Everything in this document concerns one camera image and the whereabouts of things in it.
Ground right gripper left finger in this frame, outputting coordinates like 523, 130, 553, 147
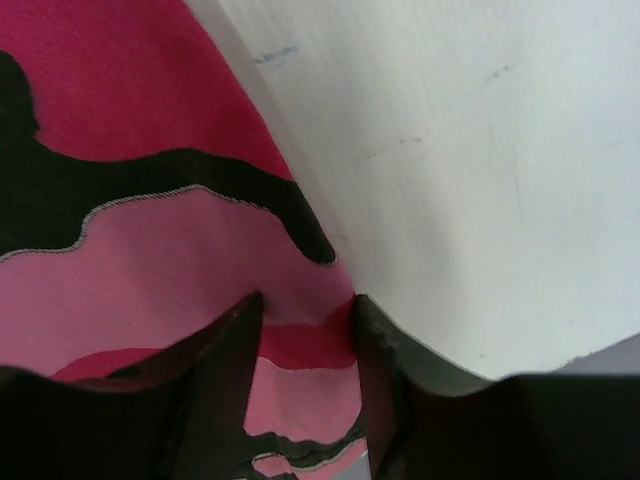
1, 293, 263, 479

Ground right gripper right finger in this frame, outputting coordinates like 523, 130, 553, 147
352, 295, 639, 479

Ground pink camouflage trousers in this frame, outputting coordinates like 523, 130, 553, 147
1, 1, 366, 479

